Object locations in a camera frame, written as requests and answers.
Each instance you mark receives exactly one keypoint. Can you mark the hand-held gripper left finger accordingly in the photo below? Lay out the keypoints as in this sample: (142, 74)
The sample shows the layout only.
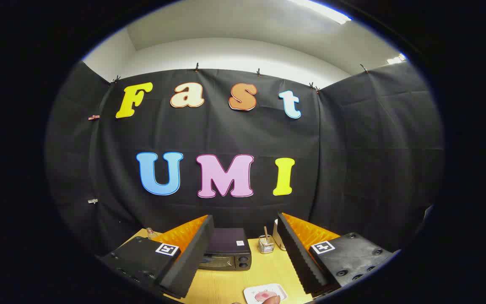
(192, 261)

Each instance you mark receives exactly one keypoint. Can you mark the glass jar with stick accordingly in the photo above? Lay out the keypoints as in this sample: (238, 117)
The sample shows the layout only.
(266, 245)

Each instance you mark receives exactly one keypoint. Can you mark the black toaster oven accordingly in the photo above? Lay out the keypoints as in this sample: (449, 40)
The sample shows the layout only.
(226, 242)

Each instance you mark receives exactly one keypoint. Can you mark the clear plastic water bottle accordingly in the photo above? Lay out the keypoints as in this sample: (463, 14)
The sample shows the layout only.
(150, 231)

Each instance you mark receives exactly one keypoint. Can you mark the white square plate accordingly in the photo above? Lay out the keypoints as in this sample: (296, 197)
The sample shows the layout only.
(276, 289)

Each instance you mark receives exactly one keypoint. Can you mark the long ceiling light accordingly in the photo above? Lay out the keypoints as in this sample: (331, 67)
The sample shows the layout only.
(323, 10)

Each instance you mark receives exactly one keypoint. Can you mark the black backdrop cloth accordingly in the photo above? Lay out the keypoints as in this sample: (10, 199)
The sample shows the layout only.
(352, 147)

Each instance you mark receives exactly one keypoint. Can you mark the white toaster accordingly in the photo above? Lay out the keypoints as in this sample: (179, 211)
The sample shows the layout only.
(277, 236)

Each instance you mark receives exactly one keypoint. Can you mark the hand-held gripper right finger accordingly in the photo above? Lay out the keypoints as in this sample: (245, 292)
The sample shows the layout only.
(300, 261)

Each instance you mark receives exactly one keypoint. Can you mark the pink ham slice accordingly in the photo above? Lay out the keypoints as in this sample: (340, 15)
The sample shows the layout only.
(262, 295)

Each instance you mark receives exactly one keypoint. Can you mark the small ceiling light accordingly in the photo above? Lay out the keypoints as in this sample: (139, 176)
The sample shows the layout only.
(397, 59)

